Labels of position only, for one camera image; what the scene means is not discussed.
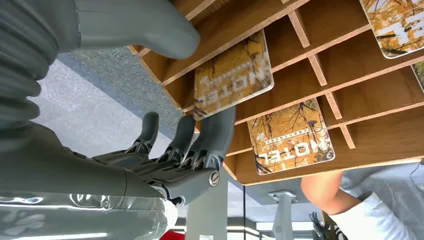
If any wooden card rack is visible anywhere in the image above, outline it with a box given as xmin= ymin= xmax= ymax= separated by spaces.
xmin=127 ymin=0 xmax=424 ymax=186

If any person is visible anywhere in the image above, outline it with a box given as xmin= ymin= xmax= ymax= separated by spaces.
xmin=300 ymin=159 xmax=424 ymax=240

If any red object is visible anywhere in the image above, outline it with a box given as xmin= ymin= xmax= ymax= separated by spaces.
xmin=160 ymin=230 xmax=186 ymax=240

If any thin black pole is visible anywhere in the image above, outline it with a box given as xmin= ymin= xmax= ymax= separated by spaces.
xmin=243 ymin=185 xmax=247 ymax=240

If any white metal stand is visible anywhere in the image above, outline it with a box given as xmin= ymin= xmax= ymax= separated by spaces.
xmin=267 ymin=190 xmax=300 ymax=240

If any black cable bundle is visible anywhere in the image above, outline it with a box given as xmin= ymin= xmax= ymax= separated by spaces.
xmin=308 ymin=211 xmax=349 ymax=240

